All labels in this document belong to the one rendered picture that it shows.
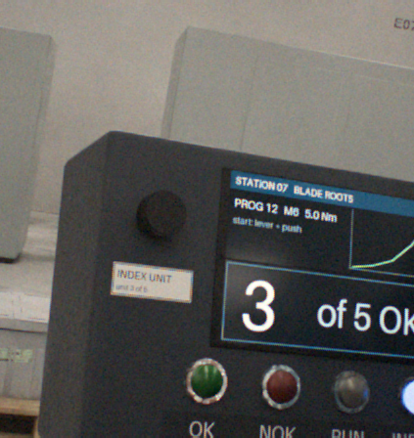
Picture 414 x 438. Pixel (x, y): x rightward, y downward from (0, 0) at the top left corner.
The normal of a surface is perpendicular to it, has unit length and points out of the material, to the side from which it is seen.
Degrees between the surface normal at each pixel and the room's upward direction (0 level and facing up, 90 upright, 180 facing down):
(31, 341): 95
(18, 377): 95
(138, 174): 75
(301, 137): 90
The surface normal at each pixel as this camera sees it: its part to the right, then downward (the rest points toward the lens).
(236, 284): 0.39, -0.13
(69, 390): -0.92, -0.13
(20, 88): 0.11, 0.09
